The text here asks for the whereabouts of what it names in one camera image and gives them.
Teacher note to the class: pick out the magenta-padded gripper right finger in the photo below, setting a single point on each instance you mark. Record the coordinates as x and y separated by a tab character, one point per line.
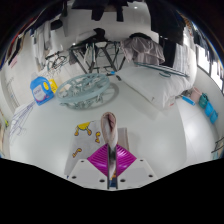
128	166

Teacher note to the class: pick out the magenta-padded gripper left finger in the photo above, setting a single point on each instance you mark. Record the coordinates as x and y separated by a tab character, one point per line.
95	166

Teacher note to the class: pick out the white yellow cartoon print towel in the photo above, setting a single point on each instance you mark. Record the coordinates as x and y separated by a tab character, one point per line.
110	126

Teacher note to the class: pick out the round pale blue clip hanger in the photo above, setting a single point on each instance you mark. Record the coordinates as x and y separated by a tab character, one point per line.
83	88

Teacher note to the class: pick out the white pillow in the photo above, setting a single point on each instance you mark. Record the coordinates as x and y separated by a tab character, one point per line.
153	85

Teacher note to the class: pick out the small blue brush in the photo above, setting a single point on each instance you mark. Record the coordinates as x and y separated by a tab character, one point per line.
188	100

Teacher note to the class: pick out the yellow box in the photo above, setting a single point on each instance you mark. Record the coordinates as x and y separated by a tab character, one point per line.
53	86

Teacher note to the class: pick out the blue laundry detergent bottle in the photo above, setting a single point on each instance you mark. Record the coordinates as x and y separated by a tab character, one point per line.
40	91

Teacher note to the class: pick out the pink bucket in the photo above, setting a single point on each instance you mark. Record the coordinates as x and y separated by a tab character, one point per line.
196	95

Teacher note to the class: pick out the blue plastic baskets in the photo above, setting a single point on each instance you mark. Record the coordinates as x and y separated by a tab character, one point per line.
209	108

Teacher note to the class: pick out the black folding drying rack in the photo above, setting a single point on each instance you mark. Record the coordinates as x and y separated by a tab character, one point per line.
100	50

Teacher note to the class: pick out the grey garment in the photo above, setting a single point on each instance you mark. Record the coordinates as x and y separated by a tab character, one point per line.
143	50

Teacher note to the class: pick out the row of hanging clothes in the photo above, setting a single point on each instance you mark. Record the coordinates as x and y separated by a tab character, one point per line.
166	23

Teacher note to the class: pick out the teal flat hanger frame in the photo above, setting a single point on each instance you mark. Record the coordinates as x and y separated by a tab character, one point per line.
163	70

